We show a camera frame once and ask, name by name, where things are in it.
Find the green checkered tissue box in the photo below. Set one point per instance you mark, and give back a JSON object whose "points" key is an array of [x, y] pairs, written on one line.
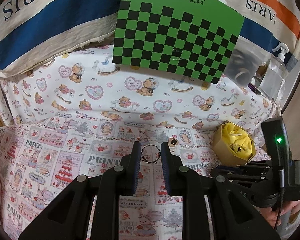
{"points": [[175, 32]]}

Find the striped blanket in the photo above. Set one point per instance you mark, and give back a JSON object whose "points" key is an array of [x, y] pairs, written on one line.
{"points": [[55, 25]]}

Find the gold hexagonal box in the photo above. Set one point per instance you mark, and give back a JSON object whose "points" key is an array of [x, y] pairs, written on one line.
{"points": [[222, 150]]}

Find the person's right hand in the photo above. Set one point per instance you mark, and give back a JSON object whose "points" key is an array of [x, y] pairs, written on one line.
{"points": [[293, 205]]}

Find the dark pen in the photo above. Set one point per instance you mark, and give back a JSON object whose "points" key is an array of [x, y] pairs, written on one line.
{"points": [[254, 88]]}

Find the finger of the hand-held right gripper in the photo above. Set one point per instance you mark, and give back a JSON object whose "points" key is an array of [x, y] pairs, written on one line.
{"points": [[237, 166], [235, 182]]}

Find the clear plastic container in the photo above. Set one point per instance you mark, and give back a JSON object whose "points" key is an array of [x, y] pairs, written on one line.
{"points": [[243, 67]]}

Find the clear spray bottle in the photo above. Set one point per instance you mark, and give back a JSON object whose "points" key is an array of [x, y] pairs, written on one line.
{"points": [[273, 77]]}

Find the bear print cloth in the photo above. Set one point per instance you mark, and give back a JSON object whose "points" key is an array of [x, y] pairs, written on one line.
{"points": [[110, 85]]}

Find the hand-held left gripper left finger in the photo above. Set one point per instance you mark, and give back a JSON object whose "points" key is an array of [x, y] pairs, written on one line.
{"points": [[136, 172]]}

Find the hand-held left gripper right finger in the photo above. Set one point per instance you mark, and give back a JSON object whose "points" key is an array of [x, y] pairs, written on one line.
{"points": [[166, 172]]}

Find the yellow cloth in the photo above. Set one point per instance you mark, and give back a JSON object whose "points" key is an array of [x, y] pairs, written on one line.
{"points": [[240, 136]]}

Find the christmas print cloth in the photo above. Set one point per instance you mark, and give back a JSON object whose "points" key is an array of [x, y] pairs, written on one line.
{"points": [[65, 160]]}

